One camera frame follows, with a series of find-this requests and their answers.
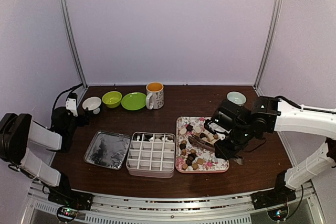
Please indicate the white black bowl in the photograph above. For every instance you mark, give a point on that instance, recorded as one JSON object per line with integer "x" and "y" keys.
{"x": 92, "y": 105}

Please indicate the left aluminium frame post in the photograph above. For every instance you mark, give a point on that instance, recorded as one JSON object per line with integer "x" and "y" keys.
{"x": 71, "y": 42}

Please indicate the white oval chocolate upper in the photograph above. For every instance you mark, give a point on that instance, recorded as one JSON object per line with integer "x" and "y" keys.
{"x": 197, "y": 129}

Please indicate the pink tin box with dividers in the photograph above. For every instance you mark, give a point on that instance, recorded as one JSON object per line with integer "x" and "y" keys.
{"x": 148, "y": 158}

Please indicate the white mug with orange inside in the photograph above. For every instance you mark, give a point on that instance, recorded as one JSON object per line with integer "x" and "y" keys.
{"x": 154, "y": 96}

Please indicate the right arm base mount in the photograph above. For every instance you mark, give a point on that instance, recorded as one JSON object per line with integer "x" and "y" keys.
{"x": 275, "y": 200}

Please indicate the pink bunny tin lid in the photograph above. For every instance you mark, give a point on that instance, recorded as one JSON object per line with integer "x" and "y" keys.
{"x": 107, "y": 150}

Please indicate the green bowl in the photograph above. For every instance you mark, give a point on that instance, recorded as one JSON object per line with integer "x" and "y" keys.
{"x": 112, "y": 99}

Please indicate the metal tongs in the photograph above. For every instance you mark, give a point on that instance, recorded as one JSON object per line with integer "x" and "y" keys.
{"x": 195, "y": 141}

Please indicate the green plate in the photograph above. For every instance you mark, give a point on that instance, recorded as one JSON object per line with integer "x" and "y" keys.
{"x": 134, "y": 101}

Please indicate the dark square chocolate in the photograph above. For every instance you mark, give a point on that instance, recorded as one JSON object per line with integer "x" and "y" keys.
{"x": 189, "y": 127}

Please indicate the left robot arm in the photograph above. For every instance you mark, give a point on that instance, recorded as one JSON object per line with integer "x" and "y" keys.
{"x": 19, "y": 132}

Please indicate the white oval chocolate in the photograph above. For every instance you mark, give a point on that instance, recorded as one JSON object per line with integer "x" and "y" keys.
{"x": 197, "y": 129}
{"x": 182, "y": 131}

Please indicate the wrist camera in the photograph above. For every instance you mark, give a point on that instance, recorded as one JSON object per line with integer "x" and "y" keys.
{"x": 71, "y": 103}
{"x": 214, "y": 128}

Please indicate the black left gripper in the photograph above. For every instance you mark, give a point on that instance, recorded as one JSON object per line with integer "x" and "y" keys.
{"x": 86, "y": 121}

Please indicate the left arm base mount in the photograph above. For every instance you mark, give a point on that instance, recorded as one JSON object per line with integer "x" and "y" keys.
{"x": 70, "y": 201}

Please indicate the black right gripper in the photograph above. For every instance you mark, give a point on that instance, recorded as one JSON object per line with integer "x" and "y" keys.
{"x": 226, "y": 153}

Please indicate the front aluminium rail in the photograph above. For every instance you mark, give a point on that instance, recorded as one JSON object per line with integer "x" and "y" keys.
{"x": 236, "y": 208}

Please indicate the pale blue ceramic bowl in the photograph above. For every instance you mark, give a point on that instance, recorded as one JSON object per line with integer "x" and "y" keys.
{"x": 237, "y": 98}

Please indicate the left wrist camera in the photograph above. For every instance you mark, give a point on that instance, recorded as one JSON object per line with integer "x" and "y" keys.
{"x": 71, "y": 103}

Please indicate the floral pink tray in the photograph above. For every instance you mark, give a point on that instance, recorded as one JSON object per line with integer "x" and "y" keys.
{"x": 186, "y": 155}

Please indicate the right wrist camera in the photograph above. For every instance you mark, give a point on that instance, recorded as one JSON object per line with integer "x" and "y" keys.
{"x": 214, "y": 128}

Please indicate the aluminium frame post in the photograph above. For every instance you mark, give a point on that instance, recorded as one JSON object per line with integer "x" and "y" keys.
{"x": 269, "y": 41}
{"x": 71, "y": 42}

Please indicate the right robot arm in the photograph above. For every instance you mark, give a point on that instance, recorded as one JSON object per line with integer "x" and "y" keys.
{"x": 279, "y": 114}

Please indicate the right aluminium frame post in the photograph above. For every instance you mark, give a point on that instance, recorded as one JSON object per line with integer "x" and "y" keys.
{"x": 269, "y": 41}

